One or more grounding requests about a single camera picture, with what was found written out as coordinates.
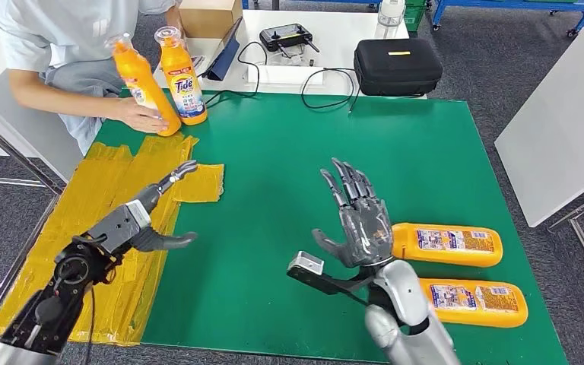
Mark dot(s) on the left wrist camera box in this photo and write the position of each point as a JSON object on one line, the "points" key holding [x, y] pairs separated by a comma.
{"points": [[118, 224]]}

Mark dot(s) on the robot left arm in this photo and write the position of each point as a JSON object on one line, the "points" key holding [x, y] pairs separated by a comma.
{"points": [[55, 302]]}

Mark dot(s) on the tablet in blue case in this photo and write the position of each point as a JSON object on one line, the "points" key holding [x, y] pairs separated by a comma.
{"points": [[225, 58]]}

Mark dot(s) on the black remote controller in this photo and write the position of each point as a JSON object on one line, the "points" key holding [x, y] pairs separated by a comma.
{"points": [[286, 36]]}

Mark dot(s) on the black zip carry case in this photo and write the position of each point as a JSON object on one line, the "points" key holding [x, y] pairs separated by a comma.
{"points": [[398, 69]]}

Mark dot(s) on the green plastic crate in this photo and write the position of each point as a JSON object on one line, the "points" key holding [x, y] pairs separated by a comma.
{"points": [[415, 16]]}

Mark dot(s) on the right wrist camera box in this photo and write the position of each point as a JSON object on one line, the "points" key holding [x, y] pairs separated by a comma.
{"points": [[307, 264]]}

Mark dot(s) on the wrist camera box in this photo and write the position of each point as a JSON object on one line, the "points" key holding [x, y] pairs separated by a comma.
{"points": [[118, 224], [307, 264]]}

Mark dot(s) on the person's right hand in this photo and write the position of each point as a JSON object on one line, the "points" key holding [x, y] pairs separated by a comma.
{"points": [[138, 116]]}

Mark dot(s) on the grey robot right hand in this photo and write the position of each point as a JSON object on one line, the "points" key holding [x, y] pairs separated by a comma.
{"points": [[367, 232]]}

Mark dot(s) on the large white table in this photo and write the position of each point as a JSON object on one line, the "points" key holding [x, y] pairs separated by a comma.
{"points": [[564, 128]]}

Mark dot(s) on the yellow taped mat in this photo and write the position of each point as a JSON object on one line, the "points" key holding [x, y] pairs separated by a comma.
{"points": [[100, 176]]}

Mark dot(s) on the small white table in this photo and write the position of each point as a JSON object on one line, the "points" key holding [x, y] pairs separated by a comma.
{"points": [[342, 28]]}

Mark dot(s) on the person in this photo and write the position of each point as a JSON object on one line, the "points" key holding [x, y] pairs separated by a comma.
{"points": [[55, 30]]}

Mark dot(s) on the orange detergent bottle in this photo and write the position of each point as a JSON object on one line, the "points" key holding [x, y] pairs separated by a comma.
{"points": [[473, 302], [448, 244], [141, 75], [181, 70]]}

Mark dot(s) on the cardboard box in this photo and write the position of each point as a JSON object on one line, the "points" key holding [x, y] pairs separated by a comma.
{"points": [[209, 17]]}

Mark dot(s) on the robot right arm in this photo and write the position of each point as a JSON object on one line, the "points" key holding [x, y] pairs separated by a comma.
{"points": [[408, 317]]}

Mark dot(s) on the white bench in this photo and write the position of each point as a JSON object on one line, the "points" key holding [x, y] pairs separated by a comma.
{"points": [[20, 126]]}

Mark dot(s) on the clear plastic bottle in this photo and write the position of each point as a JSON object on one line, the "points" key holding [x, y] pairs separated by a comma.
{"points": [[391, 15]]}

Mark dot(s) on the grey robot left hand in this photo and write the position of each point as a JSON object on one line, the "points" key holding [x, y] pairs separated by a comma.
{"points": [[163, 241]]}

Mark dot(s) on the grey metal frame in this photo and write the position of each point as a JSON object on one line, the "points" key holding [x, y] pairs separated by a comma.
{"points": [[7, 148]]}

